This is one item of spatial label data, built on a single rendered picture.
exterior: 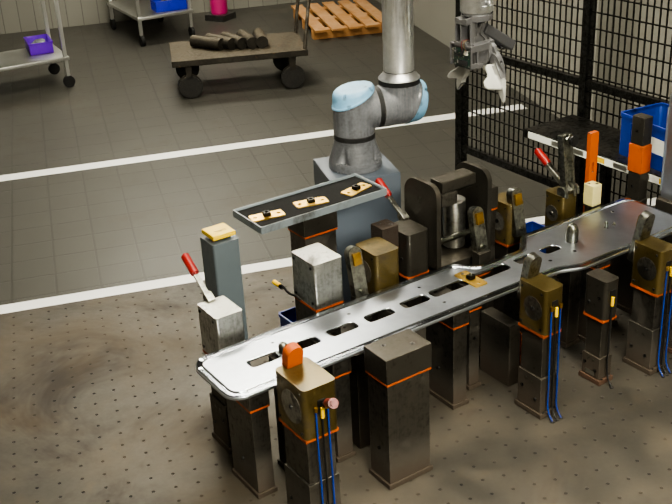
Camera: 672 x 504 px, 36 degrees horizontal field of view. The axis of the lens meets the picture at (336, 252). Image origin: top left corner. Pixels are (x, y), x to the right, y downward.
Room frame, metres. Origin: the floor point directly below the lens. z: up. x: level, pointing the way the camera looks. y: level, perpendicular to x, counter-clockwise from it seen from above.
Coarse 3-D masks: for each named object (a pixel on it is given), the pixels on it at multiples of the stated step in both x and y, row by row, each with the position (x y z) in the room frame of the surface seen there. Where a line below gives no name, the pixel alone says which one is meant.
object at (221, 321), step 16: (208, 304) 2.05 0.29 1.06; (224, 304) 2.04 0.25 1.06; (208, 320) 2.01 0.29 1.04; (224, 320) 1.99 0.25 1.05; (240, 320) 2.01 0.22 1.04; (208, 336) 2.02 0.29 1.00; (224, 336) 1.99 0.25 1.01; (240, 336) 2.01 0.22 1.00; (208, 352) 2.02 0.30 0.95; (224, 400) 1.99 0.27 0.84; (224, 416) 1.99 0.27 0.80; (224, 432) 2.00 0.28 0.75; (224, 448) 2.00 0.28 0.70
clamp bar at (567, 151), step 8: (560, 136) 2.59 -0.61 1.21; (568, 136) 2.61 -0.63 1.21; (576, 136) 2.58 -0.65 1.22; (560, 144) 2.59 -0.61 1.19; (568, 144) 2.61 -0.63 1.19; (576, 144) 2.57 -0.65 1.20; (560, 152) 2.59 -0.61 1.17; (568, 152) 2.60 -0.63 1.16; (560, 160) 2.59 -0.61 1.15; (568, 160) 2.60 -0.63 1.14; (560, 168) 2.59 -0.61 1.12; (568, 168) 2.60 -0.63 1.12; (560, 176) 2.59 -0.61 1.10; (568, 176) 2.59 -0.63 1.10; (560, 184) 2.59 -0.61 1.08; (568, 184) 2.60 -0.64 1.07
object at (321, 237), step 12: (324, 216) 2.34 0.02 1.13; (336, 216) 2.36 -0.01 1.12; (288, 228) 2.38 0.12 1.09; (300, 228) 2.32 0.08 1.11; (312, 228) 2.32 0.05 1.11; (324, 228) 2.34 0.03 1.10; (336, 228) 2.36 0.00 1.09; (300, 240) 2.33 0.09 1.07; (312, 240) 2.33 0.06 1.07; (324, 240) 2.35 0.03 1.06; (336, 252) 2.37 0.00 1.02
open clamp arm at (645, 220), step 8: (640, 216) 2.29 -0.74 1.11; (648, 216) 2.28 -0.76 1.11; (640, 224) 2.29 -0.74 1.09; (648, 224) 2.29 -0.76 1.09; (640, 232) 2.28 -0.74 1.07; (648, 232) 2.30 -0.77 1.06; (632, 240) 2.30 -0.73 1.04; (640, 240) 2.29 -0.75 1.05; (632, 248) 2.30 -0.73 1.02; (632, 256) 2.30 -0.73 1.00
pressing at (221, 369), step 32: (576, 224) 2.50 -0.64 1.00; (608, 224) 2.49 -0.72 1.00; (512, 256) 2.33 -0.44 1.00; (544, 256) 2.32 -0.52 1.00; (576, 256) 2.31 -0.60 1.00; (608, 256) 2.31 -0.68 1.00; (384, 288) 2.19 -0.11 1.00; (416, 288) 2.18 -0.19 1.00; (480, 288) 2.17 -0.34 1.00; (512, 288) 2.17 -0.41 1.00; (320, 320) 2.05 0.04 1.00; (352, 320) 2.05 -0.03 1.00; (384, 320) 2.04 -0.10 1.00; (416, 320) 2.03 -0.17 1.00; (224, 352) 1.94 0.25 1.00; (256, 352) 1.93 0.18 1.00; (320, 352) 1.92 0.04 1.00; (352, 352) 1.92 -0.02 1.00; (224, 384) 1.81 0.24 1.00; (256, 384) 1.80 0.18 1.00
